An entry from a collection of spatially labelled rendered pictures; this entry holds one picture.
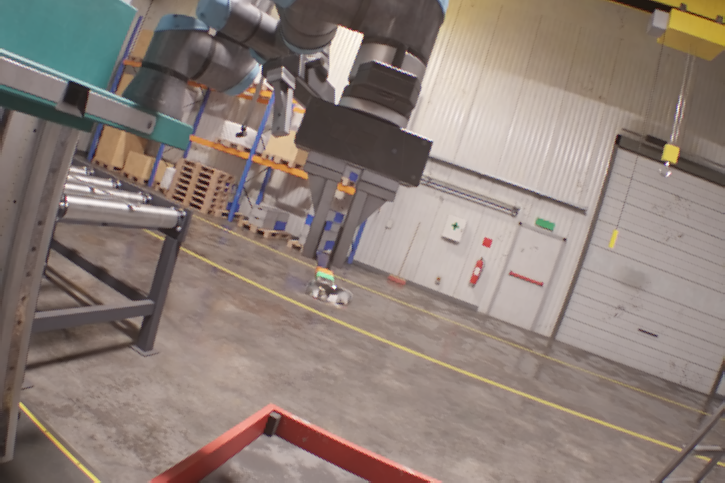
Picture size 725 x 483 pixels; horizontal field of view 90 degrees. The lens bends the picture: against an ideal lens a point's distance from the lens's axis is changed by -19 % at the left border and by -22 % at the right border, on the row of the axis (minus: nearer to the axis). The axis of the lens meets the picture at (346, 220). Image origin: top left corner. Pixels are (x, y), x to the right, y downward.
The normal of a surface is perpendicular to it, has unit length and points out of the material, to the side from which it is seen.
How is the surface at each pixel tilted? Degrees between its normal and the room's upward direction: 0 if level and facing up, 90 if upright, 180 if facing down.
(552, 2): 90
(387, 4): 107
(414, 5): 90
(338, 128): 90
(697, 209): 90
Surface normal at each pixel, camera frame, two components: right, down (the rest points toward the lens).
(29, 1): 0.88, 0.33
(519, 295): -0.29, -0.07
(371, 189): 0.07, 0.06
